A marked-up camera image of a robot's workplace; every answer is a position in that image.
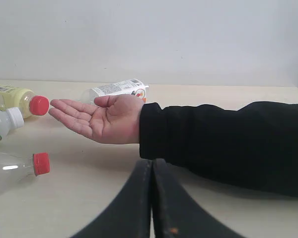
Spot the person's open hand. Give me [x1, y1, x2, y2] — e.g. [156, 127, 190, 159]
[49, 94, 144, 144]

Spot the square white floral label bottle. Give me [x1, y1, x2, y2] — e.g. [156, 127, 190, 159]
[79, 78, 149, 105]

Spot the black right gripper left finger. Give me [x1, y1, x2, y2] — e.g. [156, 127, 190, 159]
[73, 159, 152, 238]

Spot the clear cola bottle red label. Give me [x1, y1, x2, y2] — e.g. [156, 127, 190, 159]
[0, 152, 50, 195]

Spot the black sleeved forearm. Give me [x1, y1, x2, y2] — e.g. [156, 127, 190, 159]
[140, 102, 298, 197]

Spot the yellow juice bottle red cap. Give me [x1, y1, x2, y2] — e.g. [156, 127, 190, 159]
[0, 85, 50, 119]

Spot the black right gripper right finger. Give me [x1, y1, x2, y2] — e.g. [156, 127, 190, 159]
[151, 159, 242, 238]

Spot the clear bottle green white label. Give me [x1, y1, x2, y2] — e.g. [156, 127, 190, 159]
[0, 107, 24, 141]

